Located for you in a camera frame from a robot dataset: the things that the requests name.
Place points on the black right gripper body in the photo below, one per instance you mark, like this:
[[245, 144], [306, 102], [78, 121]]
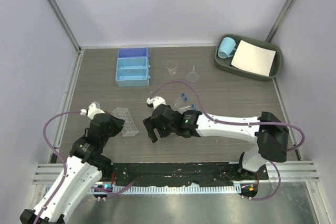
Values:
[[172, 129]]

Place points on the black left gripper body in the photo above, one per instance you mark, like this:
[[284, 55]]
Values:
[[115, 128]]

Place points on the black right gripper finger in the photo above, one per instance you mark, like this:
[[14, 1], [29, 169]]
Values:
[[161, 128], [150, 127]]

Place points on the clear acrylic test tube rack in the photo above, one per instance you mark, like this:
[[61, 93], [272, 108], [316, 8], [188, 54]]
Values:
[[129, 128]]

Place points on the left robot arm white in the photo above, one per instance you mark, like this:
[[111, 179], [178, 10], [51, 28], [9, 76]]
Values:
[[84, 166]]

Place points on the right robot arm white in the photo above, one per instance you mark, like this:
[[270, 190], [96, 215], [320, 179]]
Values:
[[266, 133]]

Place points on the translucent plastic funnel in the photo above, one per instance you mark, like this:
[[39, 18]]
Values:
[[192, 76]]

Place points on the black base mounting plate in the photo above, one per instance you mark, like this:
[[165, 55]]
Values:
[[180, 174]]

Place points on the clear glass beaker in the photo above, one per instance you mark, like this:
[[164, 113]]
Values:
[[171, 67]]

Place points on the blue three-compartment organizer bin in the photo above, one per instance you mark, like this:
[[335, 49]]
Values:
[[132, 69]]

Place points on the dark green plastic tray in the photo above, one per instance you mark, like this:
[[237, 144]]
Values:
[[225, 64]]

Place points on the light blue mug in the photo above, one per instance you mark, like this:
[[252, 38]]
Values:
[[226, 48]]

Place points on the white paper sheet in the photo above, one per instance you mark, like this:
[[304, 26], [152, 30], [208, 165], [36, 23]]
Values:
[[253, 59]]

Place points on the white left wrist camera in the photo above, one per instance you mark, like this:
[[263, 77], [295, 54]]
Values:
[[92, 110]]

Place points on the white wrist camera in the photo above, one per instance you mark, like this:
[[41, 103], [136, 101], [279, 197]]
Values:
[[92, 110], [154, 102]]

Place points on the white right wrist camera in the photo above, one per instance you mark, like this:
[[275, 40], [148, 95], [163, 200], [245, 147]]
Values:
[[154, 102]]

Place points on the white slotted cable duct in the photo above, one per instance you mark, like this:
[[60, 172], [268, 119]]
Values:
[[166, 190]]

